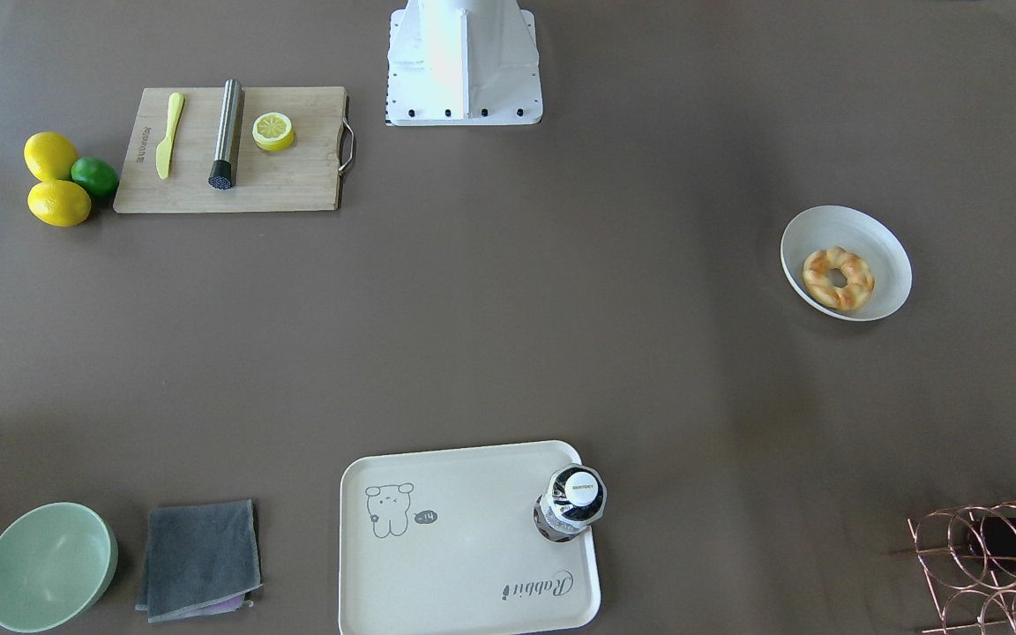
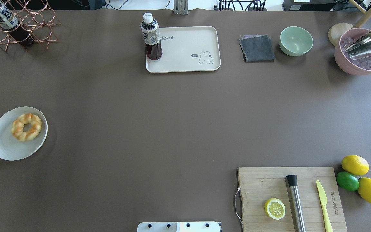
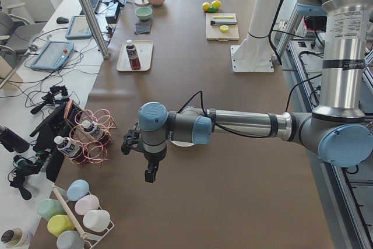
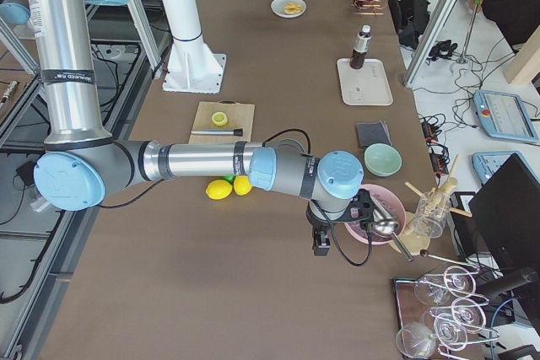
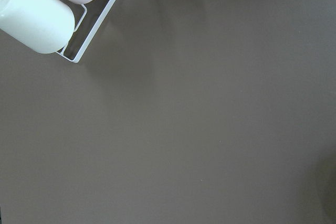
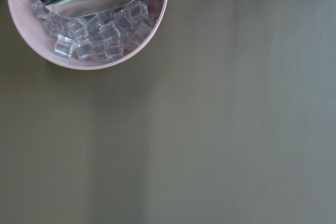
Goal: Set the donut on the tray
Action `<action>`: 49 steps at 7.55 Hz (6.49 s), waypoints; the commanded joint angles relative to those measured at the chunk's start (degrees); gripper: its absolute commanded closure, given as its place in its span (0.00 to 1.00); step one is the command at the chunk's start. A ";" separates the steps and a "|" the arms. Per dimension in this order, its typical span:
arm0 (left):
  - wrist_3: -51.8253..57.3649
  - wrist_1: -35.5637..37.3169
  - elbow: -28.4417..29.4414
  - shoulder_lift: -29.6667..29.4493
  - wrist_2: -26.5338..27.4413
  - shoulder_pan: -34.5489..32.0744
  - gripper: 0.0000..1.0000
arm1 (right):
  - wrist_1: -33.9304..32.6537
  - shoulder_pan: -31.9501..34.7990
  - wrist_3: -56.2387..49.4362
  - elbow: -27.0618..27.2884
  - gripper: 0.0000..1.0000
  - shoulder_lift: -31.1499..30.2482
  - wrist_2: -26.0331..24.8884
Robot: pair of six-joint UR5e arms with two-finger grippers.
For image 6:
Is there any clear ice cube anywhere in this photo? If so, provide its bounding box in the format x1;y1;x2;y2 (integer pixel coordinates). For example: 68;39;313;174
125;1;149;24
99;20;121;42
54;34;75;59

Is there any pink bowl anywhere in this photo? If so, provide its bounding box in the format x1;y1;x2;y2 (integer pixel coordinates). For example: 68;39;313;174
7;0;168;70

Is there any clear ice cube front left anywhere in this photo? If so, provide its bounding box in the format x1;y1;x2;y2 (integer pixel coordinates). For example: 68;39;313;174
54;34;75;59

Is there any clear ice cube centre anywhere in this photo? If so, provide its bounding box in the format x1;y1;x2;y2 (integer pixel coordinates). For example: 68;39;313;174
99;20;121;42

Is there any clear ice cube right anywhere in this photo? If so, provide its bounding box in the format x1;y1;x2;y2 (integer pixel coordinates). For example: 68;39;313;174
125;1;149;24

